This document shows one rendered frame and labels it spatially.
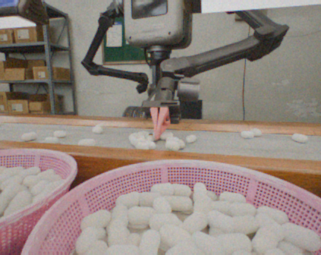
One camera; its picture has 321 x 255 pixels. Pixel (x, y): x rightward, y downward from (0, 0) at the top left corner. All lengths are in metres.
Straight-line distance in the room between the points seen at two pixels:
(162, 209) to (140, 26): 1.03
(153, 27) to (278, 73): 1.83
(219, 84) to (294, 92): 0.82
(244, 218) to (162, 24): 0.99
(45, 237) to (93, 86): 2.84
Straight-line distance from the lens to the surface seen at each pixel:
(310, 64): 2.77
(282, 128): 0.73
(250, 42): 0.81
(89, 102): 3.05
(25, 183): 0.38
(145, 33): 1.14
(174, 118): 0.55
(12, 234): 0.25
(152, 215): 0.24
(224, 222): 0.24
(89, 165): 0.38
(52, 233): 0.22
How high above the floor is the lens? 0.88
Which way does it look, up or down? 11 degrees down
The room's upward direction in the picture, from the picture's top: straight up
